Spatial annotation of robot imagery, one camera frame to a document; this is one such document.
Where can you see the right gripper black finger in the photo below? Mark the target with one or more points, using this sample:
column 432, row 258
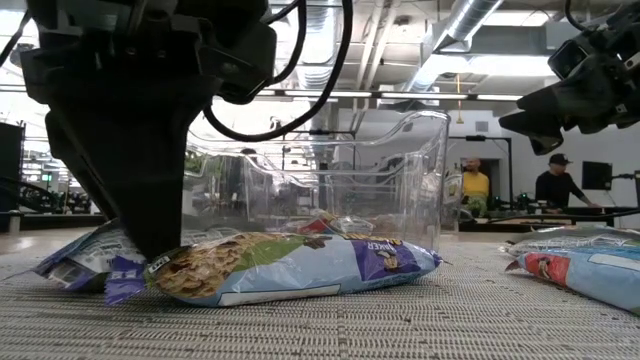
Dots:
column 560, row 100
column 540, row 132

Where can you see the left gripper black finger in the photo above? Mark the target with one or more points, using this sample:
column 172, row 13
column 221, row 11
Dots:
column 75, row 145
column 150, row 175

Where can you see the red granola bar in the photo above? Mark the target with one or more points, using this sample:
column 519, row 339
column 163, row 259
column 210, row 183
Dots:
column 320, row 226

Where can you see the blue purple Quaker granola bar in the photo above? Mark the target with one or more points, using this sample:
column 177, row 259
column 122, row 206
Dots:
column 300, row 270

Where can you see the green plant in white pot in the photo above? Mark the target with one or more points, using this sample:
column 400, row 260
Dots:
column 195, row 162

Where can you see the person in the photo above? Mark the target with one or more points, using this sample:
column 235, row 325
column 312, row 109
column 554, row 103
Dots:
column 475, row 185
column 555, row 187

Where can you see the black cabinet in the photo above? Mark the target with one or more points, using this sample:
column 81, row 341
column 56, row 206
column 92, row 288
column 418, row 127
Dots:
column 11, row 170

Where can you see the black monitor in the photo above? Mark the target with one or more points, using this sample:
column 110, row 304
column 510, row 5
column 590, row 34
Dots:
column 597, row 175

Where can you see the black workbench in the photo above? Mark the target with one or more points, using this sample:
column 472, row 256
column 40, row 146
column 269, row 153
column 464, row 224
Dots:
column 550, row 222

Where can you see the clear plastic bin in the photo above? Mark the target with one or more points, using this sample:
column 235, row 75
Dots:
column 452, row 200
column 400, row 165

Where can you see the overhead LED light strip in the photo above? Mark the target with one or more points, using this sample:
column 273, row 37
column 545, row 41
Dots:
column 425, row 95

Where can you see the grey woven placemat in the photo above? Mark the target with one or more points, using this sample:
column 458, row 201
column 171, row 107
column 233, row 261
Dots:
column 350, row 330

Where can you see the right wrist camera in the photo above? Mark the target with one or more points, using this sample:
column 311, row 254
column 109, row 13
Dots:
column 567, row 59

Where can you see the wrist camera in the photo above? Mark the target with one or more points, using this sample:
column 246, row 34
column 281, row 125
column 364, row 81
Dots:
column 240, row 60
column 567, row 59

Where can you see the black door frame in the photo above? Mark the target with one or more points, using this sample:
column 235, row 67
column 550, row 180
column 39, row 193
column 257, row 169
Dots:
column 510, row 170

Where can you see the smooth silver ventilation duct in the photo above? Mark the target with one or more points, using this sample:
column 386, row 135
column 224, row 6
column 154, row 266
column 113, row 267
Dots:
column 465, row 20

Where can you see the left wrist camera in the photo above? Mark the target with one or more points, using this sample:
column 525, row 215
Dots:
column 240, row 60

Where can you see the ribbed silver ventilation duct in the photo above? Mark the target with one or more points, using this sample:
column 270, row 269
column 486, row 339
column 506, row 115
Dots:
column 320, row 60

